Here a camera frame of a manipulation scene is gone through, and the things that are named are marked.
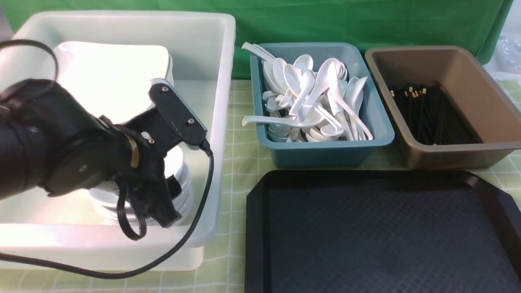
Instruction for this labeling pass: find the stack of white plates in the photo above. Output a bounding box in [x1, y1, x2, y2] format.
[54, 41, 174, 124]

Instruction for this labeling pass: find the stack of small white bowls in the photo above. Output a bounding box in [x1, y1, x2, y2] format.
[89, 163, 194, 225]

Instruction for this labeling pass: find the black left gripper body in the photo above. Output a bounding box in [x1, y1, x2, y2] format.
[98, 110, 181, 228]

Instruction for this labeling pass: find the green checkered tablecloth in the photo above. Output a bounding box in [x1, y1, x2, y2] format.
[0, 79, 521, 293]

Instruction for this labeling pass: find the pile of white soup spoons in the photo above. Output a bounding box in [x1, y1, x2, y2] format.
[242, 42, 374, 143]

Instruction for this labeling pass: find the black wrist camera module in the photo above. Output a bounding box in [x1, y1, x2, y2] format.
[149, 79, 210, 151]

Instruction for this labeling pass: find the black cable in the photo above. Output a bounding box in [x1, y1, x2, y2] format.
[0, 39, 215, 280]

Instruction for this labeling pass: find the teal plastic spoon bin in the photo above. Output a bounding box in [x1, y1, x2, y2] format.
[256, 42, 395, 169]

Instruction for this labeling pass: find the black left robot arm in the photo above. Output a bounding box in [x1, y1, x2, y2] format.
[1, 79, 181, 227]

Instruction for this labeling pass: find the green backdrop cloth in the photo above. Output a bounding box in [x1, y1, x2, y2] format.
[1, 0, 513, 79]

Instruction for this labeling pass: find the black serving tray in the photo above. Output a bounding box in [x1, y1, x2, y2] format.
[244, 170, 521, 293]

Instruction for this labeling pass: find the large white plastic tub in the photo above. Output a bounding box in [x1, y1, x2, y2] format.
[1, 11, 236, 271]

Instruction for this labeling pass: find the brown plastic chopstick bin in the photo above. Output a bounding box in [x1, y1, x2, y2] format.
[365, 45, 520, 169]

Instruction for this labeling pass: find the small white square bowl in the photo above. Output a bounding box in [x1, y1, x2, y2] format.
[89, 146, 192, 208]

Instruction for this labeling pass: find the pile of black chopsticks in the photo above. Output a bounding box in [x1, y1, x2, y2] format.
[388, 81, 483, 145]

